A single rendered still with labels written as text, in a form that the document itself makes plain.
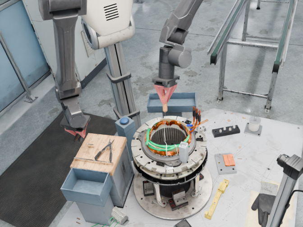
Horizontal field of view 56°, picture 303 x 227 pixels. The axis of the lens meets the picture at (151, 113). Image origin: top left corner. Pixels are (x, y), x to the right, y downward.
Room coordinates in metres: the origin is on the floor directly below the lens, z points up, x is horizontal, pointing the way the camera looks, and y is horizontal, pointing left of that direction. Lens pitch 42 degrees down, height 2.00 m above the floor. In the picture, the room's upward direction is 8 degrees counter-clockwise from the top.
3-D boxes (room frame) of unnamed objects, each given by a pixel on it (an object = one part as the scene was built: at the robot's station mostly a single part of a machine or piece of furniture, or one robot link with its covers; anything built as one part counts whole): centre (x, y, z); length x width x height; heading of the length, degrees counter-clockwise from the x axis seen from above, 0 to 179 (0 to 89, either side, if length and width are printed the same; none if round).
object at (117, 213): (0.69, 0.21, 0.80); 0.10 x 0.05 x 0.04; 44
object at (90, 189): (0.71, 0.30, 0.92); 0.17 x 0.11 x 0.28; 71
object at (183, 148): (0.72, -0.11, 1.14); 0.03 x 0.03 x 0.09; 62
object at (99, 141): (0.85, 0.25, 1.05); 0.20 x 0.19 x 0.02; 161
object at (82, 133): (0.84, 0.30, 1.22); 0.07 x 0.07 x 0.09; 71
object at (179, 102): (1.14, -0.11, 0.92); 0.25 x 0.11 x 0.28; 80
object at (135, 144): (0.83, -0.05, 1.09); 0.32 x 0.32 x 0.01
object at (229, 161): (0.91, -0.36, 0.80); 0.07 x 0.05 x 0.01; 175
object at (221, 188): (0.71, -0.25, 0.80); 0.22 x 0.04 x 0.03; 144
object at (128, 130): (1.06, 0.14, 0.91); 0.07 x 0.07 x 0.25; 40
